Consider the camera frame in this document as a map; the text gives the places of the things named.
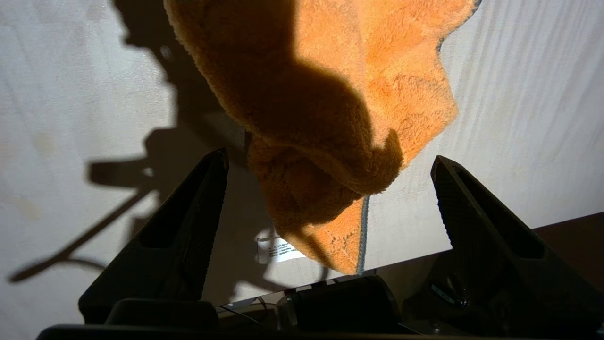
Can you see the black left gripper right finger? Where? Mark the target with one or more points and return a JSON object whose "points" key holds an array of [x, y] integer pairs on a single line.
{"points": [[490, 245]]}

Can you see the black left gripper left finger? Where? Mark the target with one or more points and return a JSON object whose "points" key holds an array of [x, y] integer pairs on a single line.
{"points": [[170, 245]]}

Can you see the orange microfibre cloth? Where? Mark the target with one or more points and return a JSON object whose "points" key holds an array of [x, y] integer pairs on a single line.
{"points": [[387, 71]]}

